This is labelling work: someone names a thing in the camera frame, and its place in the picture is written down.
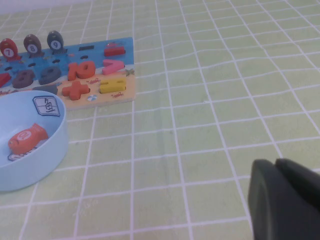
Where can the yellow equals sign piece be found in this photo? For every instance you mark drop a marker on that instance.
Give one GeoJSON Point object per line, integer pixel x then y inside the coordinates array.
{"type": "Point", "coordinates": [112, 87]}

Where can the orange fish piece ten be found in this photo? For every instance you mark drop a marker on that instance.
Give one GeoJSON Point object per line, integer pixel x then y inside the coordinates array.
{"type": "Point", "coordinates": [22, 142]}

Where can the dark grey fish piece nine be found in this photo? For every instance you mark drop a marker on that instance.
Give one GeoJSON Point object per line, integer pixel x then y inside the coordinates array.
{"type": "Point", "coordinates": [55, 37]}

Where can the light blue bowl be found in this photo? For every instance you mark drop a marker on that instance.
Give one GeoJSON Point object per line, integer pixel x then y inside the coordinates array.
{"type": "Point", "coordinates": [37, 162]}

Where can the red fish piece seven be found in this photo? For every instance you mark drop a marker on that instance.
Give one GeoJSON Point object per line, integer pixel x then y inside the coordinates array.
{"type": "Point", "coordinates": [8, 43]}

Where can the dark grey number nine piece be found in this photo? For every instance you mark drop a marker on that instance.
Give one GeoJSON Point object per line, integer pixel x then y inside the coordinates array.
{"type": "Point", "coordinates": [47, 78]}

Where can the pink greater-than sign piece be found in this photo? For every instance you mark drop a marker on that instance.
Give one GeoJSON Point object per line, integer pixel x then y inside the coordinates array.
{"type": "Point", "coordinates": [110, 70]}

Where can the wooden number puzzle board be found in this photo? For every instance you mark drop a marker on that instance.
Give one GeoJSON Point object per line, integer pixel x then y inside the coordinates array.
{"type": "Point", "coordinates": [75, 56]}

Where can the dark blue square piece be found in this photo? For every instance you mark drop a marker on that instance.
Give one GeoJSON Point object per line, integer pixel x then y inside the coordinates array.
{"type": "Point", "coordinates": [47, 89]}

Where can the orange number ten piece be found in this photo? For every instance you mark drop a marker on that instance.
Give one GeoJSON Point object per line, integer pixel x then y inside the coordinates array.
{"type": "Point", "coordinates": [72, 71]}

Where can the brown fish piece eight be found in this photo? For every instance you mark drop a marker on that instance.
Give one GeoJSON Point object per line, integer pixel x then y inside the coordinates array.
{"type": "Point", "coordinates": [32, 40]}

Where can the red minus sign piece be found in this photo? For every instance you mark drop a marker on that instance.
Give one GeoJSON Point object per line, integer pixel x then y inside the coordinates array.
{"type": "Point", "coordinates": [113, 52]}

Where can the orange plus sign piece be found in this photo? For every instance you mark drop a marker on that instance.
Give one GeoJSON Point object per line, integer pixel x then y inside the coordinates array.
{"type": "Point", "coordinates": [75, 89]}

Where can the green checked tablecloth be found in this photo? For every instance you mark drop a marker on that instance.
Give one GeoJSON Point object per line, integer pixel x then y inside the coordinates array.
{"type": "Point", "coordinates": [200, 125]}

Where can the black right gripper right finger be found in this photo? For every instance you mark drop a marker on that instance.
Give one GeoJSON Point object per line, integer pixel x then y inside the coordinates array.
{"type": "Point", "coordinates": [300, 177]}

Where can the purple number piece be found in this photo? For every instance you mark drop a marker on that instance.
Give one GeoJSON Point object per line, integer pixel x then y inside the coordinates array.
{"type": "Point", "coordinates": [18, 82]}

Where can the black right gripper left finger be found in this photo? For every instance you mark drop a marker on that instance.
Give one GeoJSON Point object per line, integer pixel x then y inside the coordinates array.
{"type": "Point", "coordinates": [275, 212]}

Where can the red number seven piece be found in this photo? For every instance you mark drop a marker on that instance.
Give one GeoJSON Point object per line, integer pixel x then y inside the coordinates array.
{"type": "Point", "coordinates": [3, 80]}

